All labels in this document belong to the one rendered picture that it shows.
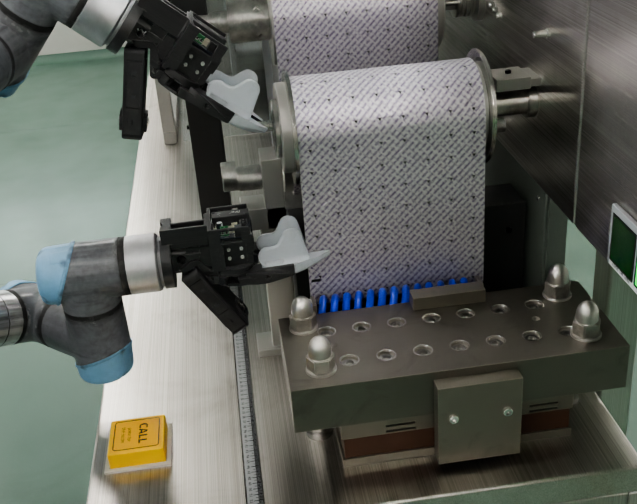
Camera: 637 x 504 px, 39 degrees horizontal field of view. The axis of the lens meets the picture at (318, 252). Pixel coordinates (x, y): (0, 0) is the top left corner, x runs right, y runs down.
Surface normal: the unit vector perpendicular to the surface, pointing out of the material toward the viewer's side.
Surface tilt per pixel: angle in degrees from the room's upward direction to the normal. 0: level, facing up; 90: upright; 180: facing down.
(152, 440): 0
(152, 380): 0
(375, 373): 0
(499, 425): 90
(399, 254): 90
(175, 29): 90
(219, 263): 90
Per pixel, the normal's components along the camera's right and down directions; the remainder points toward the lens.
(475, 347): -0.07, -0.88
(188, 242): 0.13, 0.45
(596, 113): -0.99, 0.12
